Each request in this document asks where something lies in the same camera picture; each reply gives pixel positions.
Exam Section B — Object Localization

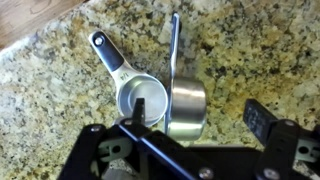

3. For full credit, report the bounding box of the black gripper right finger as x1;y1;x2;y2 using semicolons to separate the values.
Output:
242;98;320;180

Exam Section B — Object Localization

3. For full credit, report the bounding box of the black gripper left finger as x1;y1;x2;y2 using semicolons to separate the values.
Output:
58;97;214;180

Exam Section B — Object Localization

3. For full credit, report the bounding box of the steel measuring cup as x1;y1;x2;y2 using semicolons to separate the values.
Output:
163;12;208;142

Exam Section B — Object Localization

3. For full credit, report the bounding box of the steel measuring cup marked 1/4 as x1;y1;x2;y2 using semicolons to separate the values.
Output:
88;30;169;128

